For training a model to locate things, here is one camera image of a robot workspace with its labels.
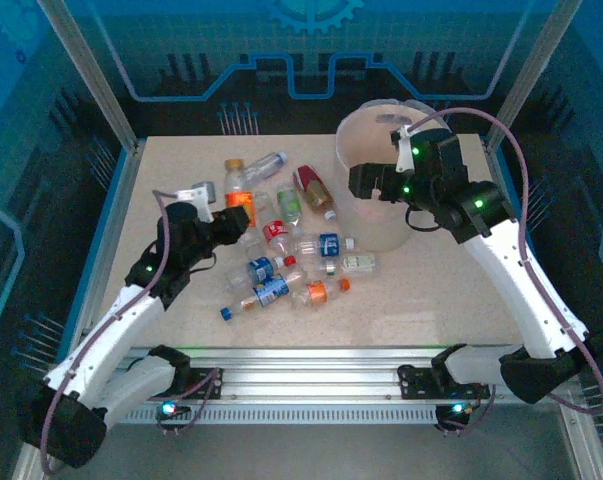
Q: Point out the plain clear plastic bottle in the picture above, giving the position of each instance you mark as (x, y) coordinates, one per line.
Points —
(251, 245)

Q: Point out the orange label bottle yellow cap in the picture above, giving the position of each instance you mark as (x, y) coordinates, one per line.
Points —
(236, 185)

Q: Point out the white plastic bin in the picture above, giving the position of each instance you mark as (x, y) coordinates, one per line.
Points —
(371, 230)

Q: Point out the amber tea bottle red label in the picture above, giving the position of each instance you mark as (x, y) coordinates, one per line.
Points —
(316, 195)

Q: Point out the small blue label bottle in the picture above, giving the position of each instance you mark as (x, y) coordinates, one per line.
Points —
(260, 268)

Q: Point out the green label plastic bottle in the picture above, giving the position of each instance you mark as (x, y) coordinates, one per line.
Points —
(288, 202)

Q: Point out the blue label bottle white cap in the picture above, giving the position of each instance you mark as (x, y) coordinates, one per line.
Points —
(328, 245)

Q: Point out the red bottle cap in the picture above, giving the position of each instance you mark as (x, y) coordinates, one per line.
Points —
(290, 260)

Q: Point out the clear water bottle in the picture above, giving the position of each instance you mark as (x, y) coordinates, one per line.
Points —
(268, 164)

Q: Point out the green white label bottle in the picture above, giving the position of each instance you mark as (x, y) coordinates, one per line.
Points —
(358, 262)

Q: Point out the arm base LED board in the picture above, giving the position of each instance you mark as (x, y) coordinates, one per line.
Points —
(456, 409)
(168, 409)

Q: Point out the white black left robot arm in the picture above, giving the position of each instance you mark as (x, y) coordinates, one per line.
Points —
(131, 320)

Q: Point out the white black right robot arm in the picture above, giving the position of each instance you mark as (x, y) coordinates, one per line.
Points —
(521, 290)

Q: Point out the aluminium table side rail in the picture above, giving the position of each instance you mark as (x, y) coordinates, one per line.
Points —
(118, 200)
(496, 160)

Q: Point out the aluminium frame post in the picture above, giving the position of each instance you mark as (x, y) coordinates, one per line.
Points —
(92, 75)
(530, 75)

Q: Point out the aluminium front rail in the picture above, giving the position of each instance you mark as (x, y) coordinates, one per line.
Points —
(306, 370)

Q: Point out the aluminium frame leg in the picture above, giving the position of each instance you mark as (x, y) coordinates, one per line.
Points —
(588, 445)

